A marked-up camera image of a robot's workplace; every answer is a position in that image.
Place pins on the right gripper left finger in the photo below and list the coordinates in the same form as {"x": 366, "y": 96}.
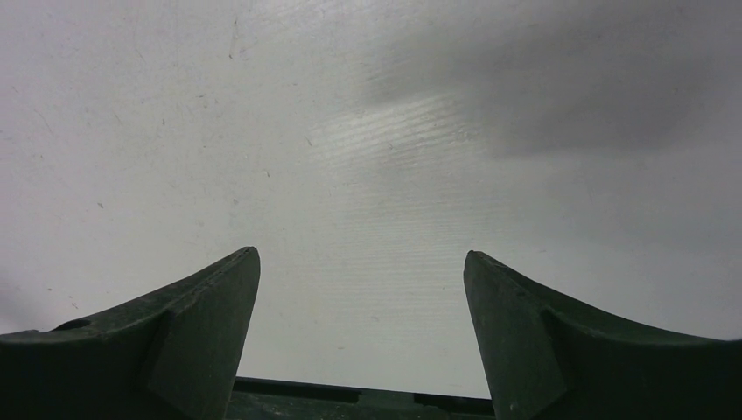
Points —
{"x": 172, "y": 353}

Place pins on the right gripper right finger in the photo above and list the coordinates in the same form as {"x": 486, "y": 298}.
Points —
{"x": 550, "y": 356}

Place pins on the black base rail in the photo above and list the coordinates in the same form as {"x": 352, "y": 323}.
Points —
{"x": 270, "y": 399}

